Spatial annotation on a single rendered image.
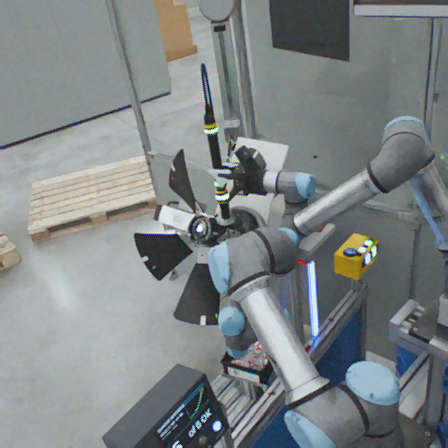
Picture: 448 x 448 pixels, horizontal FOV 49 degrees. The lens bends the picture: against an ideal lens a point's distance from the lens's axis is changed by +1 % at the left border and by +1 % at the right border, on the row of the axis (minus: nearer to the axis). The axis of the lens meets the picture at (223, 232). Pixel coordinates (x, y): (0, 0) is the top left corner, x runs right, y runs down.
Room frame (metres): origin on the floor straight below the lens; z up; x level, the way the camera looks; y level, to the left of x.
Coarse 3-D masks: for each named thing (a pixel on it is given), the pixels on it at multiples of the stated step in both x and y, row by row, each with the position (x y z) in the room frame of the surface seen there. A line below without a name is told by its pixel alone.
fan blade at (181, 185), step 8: (176, 160) 1.84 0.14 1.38; (184, 160) 1.78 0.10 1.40; (176, 168) 1.83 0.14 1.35; (184, 168) 1.77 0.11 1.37; (176, 176) 1.83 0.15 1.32; (184, 176) 1.76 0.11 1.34; (176, 184) 1.83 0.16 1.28; (184, 184) 1.75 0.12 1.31; (176, 192) 1.85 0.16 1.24; (184, 192) 1.76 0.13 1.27; (192, 192) 1.69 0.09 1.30; (184, 200) 1.79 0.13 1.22; (192, 200) 1.68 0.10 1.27; (192, 208) 1.71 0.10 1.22
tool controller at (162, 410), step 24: (168, 384) 0.83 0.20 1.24; (192, 384) 0.81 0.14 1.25; (144, 408) 0.78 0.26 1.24; (168, 408) 0.75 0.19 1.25; (192, 408) 0.77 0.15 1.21; (216, 408) 0.81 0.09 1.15; (120, 432) 0.72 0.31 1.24; (144, 432) 0.70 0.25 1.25; (168, 432) 0.72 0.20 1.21; (192, 432) 0.74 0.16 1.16; (216, 432) 0.78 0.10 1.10
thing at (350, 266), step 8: (352, 240) 1.52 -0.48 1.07; (360, 240) 1.51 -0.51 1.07; (376, 240) 1.49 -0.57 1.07; (344, 248) 1.47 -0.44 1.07; (368, 248) 1.45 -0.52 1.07; (336, 256) 1.45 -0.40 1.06; (344, 256) 1.43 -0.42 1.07; (352, 256) 1.42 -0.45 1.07; (360, 256) 1.41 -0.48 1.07; (376, 256) 1.49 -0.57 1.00; (336, 264) 1.45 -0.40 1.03; (344, 264) 1.42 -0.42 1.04; (352, 264) 1.40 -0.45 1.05; (360, 264) 1.39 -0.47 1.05; (368, 264) 1.44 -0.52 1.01; (336, 272) 1.45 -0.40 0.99; (344, 272) 1.42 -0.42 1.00; (352, 272) 1.40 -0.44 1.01; (360, 272) 1.39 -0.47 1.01
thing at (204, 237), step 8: (200, 216) 1.58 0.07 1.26; (208, 216) 1.56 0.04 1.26; (216, 216) 1.65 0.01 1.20; (192, 224) 1.59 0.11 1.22; (200, 224) 1.57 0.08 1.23; (208, 224) 1.54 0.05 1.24; (216, 224) 1.54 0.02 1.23; (232, 224) 1.60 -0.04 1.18; (192, 232) 1.56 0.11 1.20; (200, 232) 1.55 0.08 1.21; (208, 232) 1.52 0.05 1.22; (216, 232) 1.53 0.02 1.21; (224, 232) 1.58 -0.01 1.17; (192, 240) 1.54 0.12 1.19; (200, 240) 1.52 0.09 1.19; (208, 240) 1.50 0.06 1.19
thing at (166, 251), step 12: (144, 240) 1.69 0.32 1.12; (156, 240) 1.66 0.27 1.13; (168, 240) 1.64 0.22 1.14; (180, 240) 1.62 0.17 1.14; (144, 252) 1.69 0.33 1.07; (156, 252) 1.66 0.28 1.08; (168, 252) 1.64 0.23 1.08; (180, 252) 1.62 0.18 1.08; (192, 252) 1.62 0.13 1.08; (144, 264) 1.68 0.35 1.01; (156, 264) 1.66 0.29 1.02; (168, 264) 1.64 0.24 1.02; (156, 276) 1.65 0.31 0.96
